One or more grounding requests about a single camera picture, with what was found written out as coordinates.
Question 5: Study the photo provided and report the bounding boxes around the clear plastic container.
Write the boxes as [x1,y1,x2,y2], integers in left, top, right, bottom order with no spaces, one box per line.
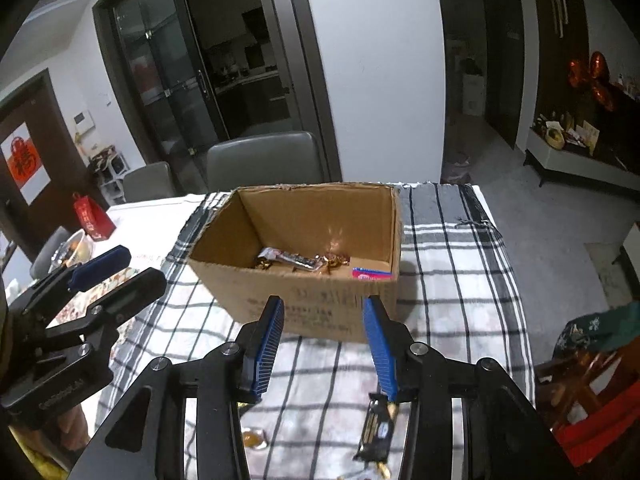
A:
[50,230,96,267]

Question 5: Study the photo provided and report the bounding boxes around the red gift bag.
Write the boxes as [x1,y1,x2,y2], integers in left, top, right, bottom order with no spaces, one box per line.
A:
[72,192,117,241]

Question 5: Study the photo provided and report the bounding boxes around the small white snack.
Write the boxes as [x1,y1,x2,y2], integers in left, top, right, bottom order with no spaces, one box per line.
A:
[340,462,393,480]

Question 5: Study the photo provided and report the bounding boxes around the dark silver bar wrapper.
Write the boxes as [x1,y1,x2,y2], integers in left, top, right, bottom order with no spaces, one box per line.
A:
[256,247,323,273]

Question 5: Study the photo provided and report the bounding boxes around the brown cardboard box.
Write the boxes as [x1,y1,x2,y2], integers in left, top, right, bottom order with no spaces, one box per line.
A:
[187,182,403,344]

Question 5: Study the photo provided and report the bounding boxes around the red foil balloons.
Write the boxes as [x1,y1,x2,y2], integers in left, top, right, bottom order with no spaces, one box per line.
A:
[567,51,618,111]

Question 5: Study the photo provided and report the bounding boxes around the gold candy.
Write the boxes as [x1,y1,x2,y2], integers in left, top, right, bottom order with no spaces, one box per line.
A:
[320,251,351,272]

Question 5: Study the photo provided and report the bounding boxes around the checkered grey white tablecloth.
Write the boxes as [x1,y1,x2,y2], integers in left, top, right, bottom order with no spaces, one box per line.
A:
[95,182,536,480]

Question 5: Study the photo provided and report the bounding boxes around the black snack packet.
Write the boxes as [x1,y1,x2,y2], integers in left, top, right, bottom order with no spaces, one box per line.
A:
[353,394,401,465]

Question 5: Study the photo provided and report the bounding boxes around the sliding glass door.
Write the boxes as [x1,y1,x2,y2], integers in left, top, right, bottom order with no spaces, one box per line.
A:
[92,0,341,196]

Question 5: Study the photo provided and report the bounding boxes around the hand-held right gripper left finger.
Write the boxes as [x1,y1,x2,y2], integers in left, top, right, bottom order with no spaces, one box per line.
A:
[65,295,286,480]

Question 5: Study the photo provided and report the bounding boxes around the red white door poster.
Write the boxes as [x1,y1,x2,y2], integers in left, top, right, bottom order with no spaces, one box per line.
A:
[0,121,51,206]

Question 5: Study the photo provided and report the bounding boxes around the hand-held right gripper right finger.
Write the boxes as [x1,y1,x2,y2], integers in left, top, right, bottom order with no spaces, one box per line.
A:
[362,295,581,480]

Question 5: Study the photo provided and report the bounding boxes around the dark wardrobe door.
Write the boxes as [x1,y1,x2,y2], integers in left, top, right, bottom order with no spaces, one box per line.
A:
[530,0,596,91]

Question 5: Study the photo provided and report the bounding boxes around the amber round candy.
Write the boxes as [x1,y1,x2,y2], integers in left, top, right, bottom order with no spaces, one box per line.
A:
[241,427,269,451]

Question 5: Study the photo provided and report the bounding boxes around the green patterned cloth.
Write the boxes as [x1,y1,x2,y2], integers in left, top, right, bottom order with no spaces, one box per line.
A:
[555,302,640,366]

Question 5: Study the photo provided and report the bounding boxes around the grey dining chair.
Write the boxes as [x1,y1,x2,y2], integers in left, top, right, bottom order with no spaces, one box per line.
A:
[206,131,326,192]
[29,225,71,281]
[122,161,177,202]

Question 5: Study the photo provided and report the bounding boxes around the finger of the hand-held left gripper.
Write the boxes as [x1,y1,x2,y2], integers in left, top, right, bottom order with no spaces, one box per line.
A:
[49,267,168,342]
[10,244,132,319]

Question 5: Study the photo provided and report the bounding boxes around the white sideboard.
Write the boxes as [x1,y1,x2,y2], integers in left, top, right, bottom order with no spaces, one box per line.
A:
[522,127,640,191]

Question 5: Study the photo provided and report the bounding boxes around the floral table mat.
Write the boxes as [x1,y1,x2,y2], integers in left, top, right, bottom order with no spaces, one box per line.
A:
[52,252,166,323]

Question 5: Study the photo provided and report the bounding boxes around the white box on floor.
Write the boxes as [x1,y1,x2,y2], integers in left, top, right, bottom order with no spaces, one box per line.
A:
[461,72,485,117]

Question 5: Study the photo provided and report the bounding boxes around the white storage rack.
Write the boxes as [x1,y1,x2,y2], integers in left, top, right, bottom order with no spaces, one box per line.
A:
[90,145,131,202]

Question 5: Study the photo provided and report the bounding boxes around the person's left forearm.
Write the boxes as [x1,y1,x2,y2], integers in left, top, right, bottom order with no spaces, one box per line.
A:
[59,404,90,452]

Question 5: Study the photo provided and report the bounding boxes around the pink snack packet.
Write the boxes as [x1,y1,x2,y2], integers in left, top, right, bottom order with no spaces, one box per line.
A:
[351,267,393,282]

